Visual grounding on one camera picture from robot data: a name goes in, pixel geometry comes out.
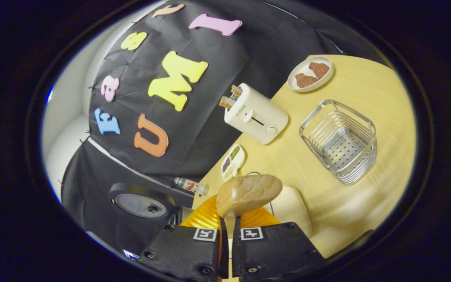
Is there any dark grey rice cooker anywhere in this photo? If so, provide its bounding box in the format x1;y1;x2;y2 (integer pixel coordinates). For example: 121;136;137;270
108;182;195;235

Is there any white divided dish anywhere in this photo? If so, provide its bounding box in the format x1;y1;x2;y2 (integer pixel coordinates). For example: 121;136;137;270
220;144;246;182

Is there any brown meat piece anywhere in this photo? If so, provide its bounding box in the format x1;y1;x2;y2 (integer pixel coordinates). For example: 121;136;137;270
295;73;319;89
308;62;330;80

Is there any small clear bottle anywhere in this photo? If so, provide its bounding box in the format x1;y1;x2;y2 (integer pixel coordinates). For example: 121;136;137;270
174;177;209;196

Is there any white toaster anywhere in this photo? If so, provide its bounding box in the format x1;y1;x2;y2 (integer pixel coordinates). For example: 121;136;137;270
224;83;289;145

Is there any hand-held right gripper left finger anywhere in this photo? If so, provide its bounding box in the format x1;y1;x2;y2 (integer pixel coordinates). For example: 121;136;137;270
137;195;229;280

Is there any white round plate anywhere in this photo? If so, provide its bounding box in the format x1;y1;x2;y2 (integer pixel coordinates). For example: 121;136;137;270
287;56;334;93

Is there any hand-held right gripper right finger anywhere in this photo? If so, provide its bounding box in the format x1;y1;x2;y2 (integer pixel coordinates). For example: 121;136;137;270
231;206;326;280

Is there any metal wire chopstick holder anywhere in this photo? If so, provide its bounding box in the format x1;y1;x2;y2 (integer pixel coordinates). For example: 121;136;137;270
299;99;378;185

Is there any wooden spoon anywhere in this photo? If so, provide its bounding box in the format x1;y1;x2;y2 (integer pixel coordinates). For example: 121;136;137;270
216;174;283;235

